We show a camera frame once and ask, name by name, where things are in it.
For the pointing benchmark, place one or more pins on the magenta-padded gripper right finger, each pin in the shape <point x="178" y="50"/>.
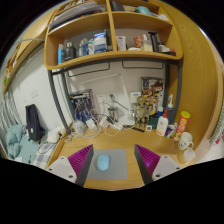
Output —
<point x="149" y="160"/>

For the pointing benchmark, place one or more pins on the grey mouse pad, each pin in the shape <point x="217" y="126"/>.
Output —
<point x="118" y="165"/>

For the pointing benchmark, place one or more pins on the red chips can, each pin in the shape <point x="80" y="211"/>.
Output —
<point x="181" y="126"/>

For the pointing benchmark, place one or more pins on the blue robot model box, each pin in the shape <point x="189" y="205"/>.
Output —
<point x="81" y="103"/>

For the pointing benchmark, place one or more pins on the black backpack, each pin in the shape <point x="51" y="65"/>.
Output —
<point x="33" y="123"/>

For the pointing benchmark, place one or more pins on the clear plastic cup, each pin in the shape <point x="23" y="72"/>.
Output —
<point x="188" y="156"/>

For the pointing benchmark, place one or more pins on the white pump lotion bottle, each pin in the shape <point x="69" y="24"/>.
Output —
<point x="162" y="126"/>

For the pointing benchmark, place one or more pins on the clear plastic bag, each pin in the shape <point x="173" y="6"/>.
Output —
<point x="79" y="126"/>

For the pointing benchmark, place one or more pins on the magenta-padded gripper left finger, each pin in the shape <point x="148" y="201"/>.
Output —
<point x="80" y="160"/>

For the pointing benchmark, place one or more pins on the wooden shelf unit with items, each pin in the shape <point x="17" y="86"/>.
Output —
<point x="113" y="55"/>

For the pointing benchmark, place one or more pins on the small white cube clock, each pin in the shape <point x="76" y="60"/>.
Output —
<point x="149" y="127"/>

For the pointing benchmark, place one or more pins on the bed with teal bedding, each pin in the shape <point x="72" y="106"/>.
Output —
<point x="23" y="150"/>

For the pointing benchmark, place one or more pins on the light blue computer mouse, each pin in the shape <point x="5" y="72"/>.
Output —
<point x="103" y="162"/>

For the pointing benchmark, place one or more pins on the steel cup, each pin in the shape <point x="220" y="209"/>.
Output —
<point x="112" y="114"/>

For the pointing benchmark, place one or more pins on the white desk lamp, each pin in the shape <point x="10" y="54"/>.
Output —
<point x="127" y="120"/>

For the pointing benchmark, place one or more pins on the brown tree-creature figurine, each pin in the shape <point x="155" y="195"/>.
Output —
<point x="142" y="110"/>

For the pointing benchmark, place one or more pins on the white mug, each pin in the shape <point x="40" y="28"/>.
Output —
<point x="185" y="141"/>

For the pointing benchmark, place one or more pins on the white crumpled bag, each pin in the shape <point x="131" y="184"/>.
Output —
<point x="55" y="135"/>

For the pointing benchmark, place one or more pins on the white power adapter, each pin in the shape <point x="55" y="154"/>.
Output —
<point x="90" y="124"/>
<point x="103" y="122"/>

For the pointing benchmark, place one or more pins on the colourful figure box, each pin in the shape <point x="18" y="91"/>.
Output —
<point x="153" y="88"/>

